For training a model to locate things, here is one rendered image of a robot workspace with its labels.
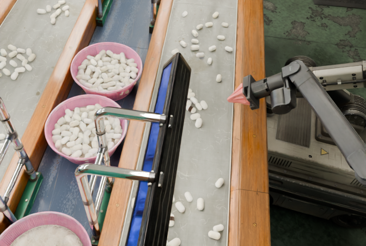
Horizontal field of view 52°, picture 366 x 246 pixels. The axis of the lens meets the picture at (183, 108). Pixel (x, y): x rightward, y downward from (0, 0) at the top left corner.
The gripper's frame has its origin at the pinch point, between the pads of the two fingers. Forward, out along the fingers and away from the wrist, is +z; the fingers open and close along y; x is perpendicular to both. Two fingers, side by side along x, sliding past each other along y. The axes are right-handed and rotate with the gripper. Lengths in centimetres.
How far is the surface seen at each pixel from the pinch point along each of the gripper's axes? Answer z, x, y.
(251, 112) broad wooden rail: -1.1, 12.6, -3.3
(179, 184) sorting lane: 16.9, 0.7, 27.9
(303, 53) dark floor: 8, 104, -131
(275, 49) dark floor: 23, 91, -130
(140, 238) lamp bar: -3, -31, 59
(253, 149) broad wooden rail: -1.8, 13.4, 12.3
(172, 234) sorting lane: 16.7, 1.0, 43.7
